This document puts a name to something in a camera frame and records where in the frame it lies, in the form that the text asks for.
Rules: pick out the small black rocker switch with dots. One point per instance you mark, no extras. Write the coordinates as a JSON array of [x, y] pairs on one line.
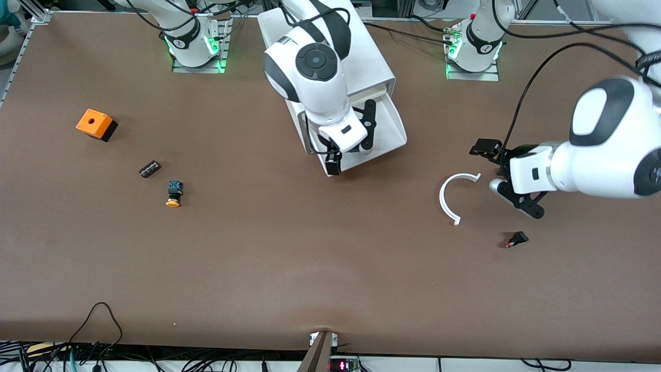
[[519, 238]]

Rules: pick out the orange button enclosure box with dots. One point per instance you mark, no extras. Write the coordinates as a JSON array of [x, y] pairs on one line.
[[93, 123]]

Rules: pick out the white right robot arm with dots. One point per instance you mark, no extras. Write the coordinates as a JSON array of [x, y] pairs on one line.
[[315, 77]]

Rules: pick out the yellow push button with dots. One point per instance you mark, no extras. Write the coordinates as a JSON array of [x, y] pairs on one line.
[[173, 202]]

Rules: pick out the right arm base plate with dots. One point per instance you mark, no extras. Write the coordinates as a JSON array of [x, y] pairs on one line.
[[186, 69]]

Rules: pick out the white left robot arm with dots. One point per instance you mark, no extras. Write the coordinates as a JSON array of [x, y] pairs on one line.
[[609, 150]]

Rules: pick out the brown camera mount post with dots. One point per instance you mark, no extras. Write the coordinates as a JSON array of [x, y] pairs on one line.
[[317, 356]]

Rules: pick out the device with red display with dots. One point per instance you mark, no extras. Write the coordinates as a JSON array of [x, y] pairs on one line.
[[343, 366]]

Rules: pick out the black terminal block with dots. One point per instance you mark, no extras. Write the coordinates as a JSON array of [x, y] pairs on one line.
[[150, 169]]

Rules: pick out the white post bracket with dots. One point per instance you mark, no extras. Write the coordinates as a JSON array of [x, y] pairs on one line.
[[312, 339]]

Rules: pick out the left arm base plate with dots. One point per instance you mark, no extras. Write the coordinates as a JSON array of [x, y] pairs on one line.
[[475, 76]]

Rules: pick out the white curved plastic arc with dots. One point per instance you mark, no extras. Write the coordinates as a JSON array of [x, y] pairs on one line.
[[442, 199]]

